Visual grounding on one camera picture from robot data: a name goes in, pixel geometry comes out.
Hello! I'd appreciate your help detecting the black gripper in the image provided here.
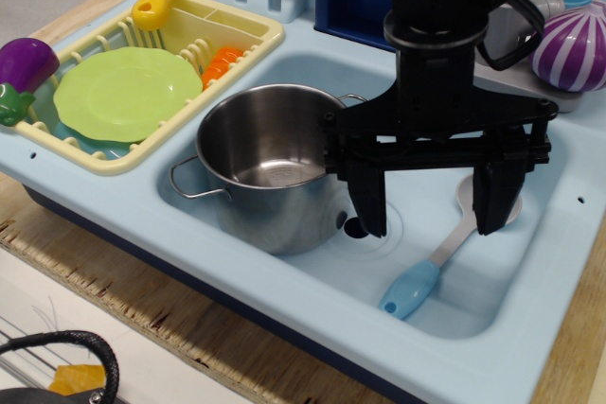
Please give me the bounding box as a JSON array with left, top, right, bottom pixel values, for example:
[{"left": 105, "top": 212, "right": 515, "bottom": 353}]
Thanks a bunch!
[{"left": 322, "top": 47, "right": 558, "bottom": 237}]

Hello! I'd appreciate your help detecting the white spoon blue handle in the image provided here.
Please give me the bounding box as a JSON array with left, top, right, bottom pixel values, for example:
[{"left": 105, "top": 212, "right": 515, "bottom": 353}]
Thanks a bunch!
[{"left": 377, "top": 173, "right": 524, "bottom": 321}]

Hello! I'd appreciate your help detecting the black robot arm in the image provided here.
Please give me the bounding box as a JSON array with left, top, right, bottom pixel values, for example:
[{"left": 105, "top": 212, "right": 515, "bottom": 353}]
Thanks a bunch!
[{"left": 321, "top": 0, "right": 558, "bottom": 237}]

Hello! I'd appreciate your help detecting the stainless steel pot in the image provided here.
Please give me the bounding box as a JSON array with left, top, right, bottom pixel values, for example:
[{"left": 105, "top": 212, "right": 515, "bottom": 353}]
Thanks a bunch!
[{"left": 169, "top": 84, "right": 351, "bottom": 255}]

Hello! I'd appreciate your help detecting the purple striped toy onion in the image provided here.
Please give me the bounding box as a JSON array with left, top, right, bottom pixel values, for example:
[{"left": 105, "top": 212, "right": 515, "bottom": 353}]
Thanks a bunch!
[{"left": 529, "top": 0, "right": 605, "bottom": 93}]

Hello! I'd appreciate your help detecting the orange toy carrot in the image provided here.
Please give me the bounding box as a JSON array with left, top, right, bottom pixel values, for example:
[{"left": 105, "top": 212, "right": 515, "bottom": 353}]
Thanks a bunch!
[{"left": 201, "top": 46, "right": 243, "bottom": 89}]

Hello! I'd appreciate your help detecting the wooden board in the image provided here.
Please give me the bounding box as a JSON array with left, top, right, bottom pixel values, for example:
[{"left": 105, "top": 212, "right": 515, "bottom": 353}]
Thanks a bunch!
[{"left": 0, "top": 0, "right": 606, "bottom": 404}]

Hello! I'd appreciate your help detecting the light blue plate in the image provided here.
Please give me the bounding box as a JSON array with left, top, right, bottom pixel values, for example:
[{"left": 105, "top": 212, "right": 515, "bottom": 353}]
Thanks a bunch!
[{"left": 53, "top": 121, "right": 120, "bottom": 160}]

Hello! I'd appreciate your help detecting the green plastic plate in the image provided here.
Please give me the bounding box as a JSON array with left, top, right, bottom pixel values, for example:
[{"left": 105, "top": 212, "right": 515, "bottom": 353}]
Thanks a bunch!
[{"left": 53, "top": 47, "right": 203, "bottom": 143}]

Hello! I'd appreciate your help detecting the cream dish rack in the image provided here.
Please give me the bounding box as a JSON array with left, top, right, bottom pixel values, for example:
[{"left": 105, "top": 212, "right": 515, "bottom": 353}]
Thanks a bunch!
[{"left": 1, "top": 0, "right": 284, "bottom": 176}]

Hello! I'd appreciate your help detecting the yellow tape piece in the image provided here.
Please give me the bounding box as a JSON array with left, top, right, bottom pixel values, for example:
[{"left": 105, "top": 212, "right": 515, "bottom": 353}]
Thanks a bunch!
[{"left": 47, "top": 364, "right": 105, "bottom": 396}]

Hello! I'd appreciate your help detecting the purple toy eggplant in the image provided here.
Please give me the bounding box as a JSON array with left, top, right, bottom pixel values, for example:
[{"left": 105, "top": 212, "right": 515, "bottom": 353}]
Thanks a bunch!
[{"left": 1, "top": 38, "right": 60, "bottom": 127}]

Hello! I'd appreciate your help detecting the yellow toy utensil handle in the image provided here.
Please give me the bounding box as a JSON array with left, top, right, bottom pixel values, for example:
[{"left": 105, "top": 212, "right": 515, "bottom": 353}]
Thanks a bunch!
[{"left": 131, "top": 0, "right": 174, "bottom": 31}]

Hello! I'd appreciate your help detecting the black braided cable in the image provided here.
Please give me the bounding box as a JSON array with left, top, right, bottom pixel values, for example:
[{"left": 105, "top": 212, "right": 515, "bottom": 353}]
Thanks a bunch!
[{"left": 0, "top": 329, "right": 120, "bottom": 404}]

